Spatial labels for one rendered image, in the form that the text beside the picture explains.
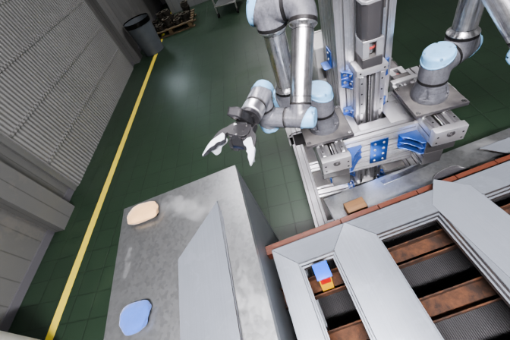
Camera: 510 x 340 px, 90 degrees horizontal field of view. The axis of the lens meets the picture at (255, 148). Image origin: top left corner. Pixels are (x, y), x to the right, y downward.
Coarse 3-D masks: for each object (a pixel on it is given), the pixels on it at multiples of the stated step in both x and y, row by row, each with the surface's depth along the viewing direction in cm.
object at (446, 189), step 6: (438, 186) 107; (444, 186) 106; (450, 186) 106; (456, 186) 105; (462, 186) 104; (468, 186) 103; (438, 192) 105; (444, 192) 105; (450, 192) 104; (456, 192) 103; (438, 198) 104; (444, 198) 103
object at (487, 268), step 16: (496, 192) 101; (416, 224) 103; (448, 224) 98; (384, 240) 105; (464, 240) 93; (320, 256) 104; (336, 256) 102; (480, 256) 88; (304, 272) 104; (480, 272) 89; (496, 272) 84; (496, 288) 84; (320, 320) 91
